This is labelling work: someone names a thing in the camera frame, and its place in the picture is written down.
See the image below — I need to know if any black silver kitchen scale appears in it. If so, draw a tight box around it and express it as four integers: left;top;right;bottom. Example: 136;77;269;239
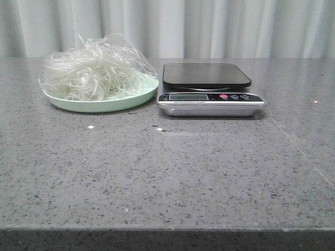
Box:
157;63;266;117

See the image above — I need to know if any pale green round plate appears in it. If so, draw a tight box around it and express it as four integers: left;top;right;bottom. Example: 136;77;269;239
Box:
44;73;159;113

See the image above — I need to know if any white pleated curtain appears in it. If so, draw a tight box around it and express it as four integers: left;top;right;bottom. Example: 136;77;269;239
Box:
1;1;334;58

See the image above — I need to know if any white translucent vermicelli bundle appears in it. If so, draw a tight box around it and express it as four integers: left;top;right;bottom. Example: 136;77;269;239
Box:
39;33;158;101

